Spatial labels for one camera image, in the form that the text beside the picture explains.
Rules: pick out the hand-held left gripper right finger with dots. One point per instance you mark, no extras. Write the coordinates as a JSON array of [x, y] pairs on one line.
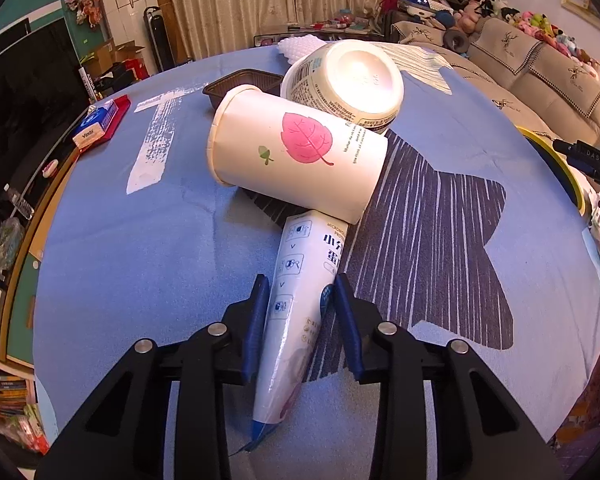
[[352, 340]]

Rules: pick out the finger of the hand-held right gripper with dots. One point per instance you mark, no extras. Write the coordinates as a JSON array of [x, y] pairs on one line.
[[592, 169], [587, 152]]

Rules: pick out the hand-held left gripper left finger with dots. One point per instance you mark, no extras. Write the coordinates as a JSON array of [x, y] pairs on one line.
[[252, 340]]

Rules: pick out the yellow-rimmed dark bin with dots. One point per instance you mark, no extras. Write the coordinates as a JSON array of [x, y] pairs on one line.
[[572, 192]]

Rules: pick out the white squeeze tube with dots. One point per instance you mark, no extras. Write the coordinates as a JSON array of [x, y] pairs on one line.
[[292, 300]]

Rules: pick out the leaf-print white paper cup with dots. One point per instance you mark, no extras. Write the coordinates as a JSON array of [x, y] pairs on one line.
[[300, 170]]

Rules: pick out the white paper bowl green label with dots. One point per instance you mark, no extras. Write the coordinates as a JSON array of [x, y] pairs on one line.
[[360, 75]]

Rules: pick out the brown plastic tray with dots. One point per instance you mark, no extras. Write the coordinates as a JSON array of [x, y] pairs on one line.
[[240, 80]]

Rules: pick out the white foam fruit net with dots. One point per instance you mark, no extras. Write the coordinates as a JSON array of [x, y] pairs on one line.
[[300, 45]]

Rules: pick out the beige sofa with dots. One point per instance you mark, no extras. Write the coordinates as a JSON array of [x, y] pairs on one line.
[[520, 60]]

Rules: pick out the pile of plush toys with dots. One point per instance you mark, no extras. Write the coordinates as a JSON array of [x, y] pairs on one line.
[[535, 22]]

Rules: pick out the grey neck pillow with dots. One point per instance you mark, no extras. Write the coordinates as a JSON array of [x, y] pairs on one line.
[[457, 40]]

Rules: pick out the green yellow television cabinet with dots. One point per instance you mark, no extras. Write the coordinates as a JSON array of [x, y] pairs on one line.
[[25, 280]]

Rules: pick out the patterned rug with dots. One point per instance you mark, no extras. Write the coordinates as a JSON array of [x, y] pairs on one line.
[[585, 425]]

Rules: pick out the bookshelf with books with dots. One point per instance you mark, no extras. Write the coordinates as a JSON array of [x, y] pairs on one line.
[[10, 400]]

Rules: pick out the tissue pack on red cloth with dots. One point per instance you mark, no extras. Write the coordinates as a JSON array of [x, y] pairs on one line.
[[119, 112]]

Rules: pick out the small pink dish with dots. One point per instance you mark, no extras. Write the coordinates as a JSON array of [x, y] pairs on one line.
[[50, 167]]

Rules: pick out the blue white tissue pack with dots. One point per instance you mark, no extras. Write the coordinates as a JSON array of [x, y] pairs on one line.
[[92, 127]]

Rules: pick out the glass ashtray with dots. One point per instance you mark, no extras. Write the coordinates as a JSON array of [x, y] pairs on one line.
[[2, 242]]

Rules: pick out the clear water bottle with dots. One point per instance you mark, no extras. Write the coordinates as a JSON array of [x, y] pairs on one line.
[[20, 202]]

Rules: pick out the low cluttered glass table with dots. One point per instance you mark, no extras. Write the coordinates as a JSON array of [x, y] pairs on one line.
[[330, 25]]

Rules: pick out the open cardboard boxes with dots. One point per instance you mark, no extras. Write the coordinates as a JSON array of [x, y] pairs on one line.
[[115, 60]]

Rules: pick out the black tower fan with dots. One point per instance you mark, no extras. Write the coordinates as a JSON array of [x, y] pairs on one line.
[[157, 40]]

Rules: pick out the large curved television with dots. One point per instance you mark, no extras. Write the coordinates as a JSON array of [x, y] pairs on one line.
[[20, 110]]

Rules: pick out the hanging colourful decoration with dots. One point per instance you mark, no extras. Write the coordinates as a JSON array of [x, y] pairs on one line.
[[82, 0]]

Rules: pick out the flat black television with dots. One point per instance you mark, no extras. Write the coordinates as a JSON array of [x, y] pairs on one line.
[[5, 35]]

